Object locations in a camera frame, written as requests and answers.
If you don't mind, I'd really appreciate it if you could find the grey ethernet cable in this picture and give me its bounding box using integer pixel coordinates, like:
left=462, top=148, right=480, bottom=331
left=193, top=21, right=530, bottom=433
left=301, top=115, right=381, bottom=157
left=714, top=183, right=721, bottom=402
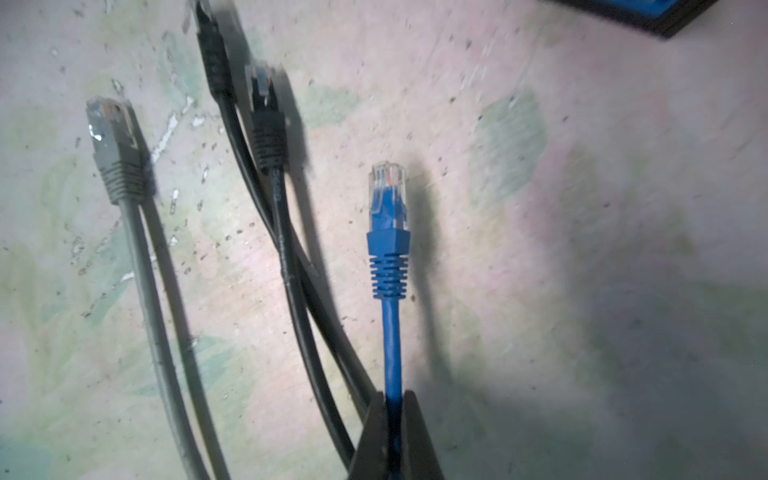
left=85, top=95, right=211, bottom=480

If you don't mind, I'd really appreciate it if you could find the blue ethernet cable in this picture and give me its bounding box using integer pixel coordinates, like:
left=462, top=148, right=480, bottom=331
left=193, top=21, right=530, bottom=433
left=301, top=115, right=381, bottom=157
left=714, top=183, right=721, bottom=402
left=366, top=160, right=413, bottom=480

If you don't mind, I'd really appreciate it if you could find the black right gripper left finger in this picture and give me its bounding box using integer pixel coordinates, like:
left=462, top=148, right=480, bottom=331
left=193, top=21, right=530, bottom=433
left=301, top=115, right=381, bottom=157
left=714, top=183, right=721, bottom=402
left=347, top=392, right=389, bottom=480

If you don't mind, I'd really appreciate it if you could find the black network switch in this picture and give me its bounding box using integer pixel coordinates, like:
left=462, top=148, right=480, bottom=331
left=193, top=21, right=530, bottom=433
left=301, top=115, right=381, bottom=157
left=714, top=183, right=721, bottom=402
left=555, top=0, right=717, bottom=39

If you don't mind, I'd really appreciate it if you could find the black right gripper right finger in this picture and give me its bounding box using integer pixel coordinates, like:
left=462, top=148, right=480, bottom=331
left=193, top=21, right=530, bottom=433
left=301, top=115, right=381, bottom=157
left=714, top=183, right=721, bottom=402
left=400, top=390, right=445, bottom=480

